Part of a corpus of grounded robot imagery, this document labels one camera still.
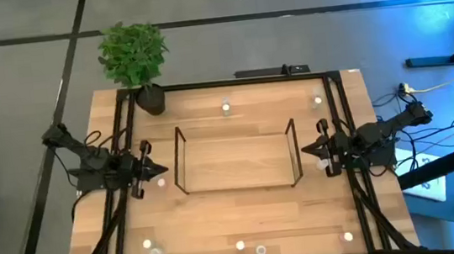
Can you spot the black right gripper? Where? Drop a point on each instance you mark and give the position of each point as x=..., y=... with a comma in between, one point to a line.
x=335, y=147

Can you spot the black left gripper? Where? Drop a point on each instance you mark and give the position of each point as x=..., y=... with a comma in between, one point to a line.
x=136, y=170

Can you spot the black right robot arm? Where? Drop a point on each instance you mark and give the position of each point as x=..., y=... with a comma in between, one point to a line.
x=379, y=130

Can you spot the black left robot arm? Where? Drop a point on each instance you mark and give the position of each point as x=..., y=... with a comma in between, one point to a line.
x=86, y=152

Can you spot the clear cup stack on shelf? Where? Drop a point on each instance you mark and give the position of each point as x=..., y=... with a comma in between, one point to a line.
x=316, y=91

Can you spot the clear medicine bottle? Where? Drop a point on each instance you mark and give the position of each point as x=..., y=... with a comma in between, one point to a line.
x=225, y=100

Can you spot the black plant pot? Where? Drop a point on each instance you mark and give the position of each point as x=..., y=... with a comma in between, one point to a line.
x=151, y=101

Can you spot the black bar device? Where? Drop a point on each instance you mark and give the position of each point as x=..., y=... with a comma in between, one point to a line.
x=263, y=72

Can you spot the yellow power plug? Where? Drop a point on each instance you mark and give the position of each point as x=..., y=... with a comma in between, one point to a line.
x=405, y=89

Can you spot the green artificial plant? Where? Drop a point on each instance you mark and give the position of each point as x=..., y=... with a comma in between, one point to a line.
x=132, y=54

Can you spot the white printed box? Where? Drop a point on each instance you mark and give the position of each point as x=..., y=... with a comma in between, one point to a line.
x=427, y=186

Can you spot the wooden shelf black metal frame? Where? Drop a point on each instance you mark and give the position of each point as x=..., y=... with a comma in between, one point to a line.
x=195, y=183

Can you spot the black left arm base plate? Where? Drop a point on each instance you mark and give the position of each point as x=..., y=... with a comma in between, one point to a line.
x=85, y=186

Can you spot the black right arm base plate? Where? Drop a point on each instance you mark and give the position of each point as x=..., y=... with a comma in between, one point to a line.
x=387, y=160

